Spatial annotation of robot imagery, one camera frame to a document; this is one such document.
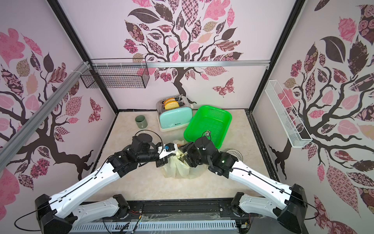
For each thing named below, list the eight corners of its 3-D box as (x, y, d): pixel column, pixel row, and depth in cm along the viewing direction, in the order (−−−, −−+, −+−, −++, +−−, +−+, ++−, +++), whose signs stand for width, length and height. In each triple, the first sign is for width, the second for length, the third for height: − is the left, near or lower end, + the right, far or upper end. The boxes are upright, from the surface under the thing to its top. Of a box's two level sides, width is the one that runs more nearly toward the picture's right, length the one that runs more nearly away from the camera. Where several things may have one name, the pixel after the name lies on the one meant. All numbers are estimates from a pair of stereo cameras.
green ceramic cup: (136, 128, 111) (133, 122, 105) (139, 121, 116) (136, 115, 110) (146, 128, 111) (143, 122, 105) (148, 121, 116) (146, 115, 110)
